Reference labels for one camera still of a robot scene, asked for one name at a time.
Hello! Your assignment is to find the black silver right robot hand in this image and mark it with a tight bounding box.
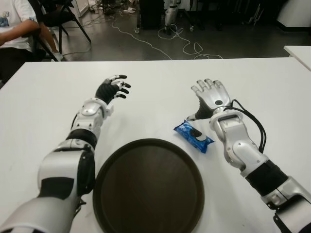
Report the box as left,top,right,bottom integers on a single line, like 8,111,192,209
186,78,231,121

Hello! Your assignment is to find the dark brown round tray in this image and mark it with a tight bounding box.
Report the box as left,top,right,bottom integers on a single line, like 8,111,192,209
92,138,205,233

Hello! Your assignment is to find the silver robot leg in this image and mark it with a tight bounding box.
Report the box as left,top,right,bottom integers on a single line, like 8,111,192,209
164,0,182,32

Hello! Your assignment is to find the blue Oreo packet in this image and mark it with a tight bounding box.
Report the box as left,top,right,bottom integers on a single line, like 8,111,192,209
173,120,215,154

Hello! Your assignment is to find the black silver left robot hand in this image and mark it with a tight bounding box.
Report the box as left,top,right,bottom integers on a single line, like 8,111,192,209
95,74,131,105

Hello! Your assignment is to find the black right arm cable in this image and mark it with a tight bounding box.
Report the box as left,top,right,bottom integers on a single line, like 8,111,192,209
229,99,268,153

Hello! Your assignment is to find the black folding chair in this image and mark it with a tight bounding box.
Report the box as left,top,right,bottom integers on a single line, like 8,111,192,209
28,0,92,61

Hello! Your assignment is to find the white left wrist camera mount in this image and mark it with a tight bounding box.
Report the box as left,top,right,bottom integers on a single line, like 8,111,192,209
104,104,115,119

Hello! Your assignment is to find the white curved pedestal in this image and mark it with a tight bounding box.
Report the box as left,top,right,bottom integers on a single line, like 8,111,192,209
276,0,311,31

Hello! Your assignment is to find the white side table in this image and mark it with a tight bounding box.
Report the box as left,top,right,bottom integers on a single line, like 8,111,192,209
283,45,311,72

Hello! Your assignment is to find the folded metal stand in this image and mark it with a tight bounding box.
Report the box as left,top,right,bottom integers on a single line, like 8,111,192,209
247,4,264,26

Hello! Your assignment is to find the black stand with caster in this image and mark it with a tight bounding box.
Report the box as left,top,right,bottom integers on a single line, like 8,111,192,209
182,0,223,32

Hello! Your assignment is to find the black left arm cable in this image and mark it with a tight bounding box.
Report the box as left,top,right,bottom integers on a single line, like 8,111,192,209
72,193,87,217

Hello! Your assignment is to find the grey floor cable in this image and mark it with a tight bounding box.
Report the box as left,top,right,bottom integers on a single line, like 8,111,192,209
62,45,92,57

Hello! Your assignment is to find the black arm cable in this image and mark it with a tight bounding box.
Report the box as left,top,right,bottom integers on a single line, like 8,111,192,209
229,99,268,153
72,193,87,217

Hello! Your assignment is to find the looped white floor cable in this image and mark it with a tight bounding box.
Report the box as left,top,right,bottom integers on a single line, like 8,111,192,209
157,23,223,60

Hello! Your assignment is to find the white cabinet panel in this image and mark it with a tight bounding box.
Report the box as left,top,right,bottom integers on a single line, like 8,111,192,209
75,0,90,17

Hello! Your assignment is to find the seated person in white shirt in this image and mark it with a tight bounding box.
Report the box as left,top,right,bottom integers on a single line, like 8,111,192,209
0,0,63,83

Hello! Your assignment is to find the black cabinet on casters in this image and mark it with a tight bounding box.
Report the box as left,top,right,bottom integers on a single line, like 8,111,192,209
134,0,166,34

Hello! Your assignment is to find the long white floor cable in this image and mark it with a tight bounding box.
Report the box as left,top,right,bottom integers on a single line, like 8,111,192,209
111,19,173,60

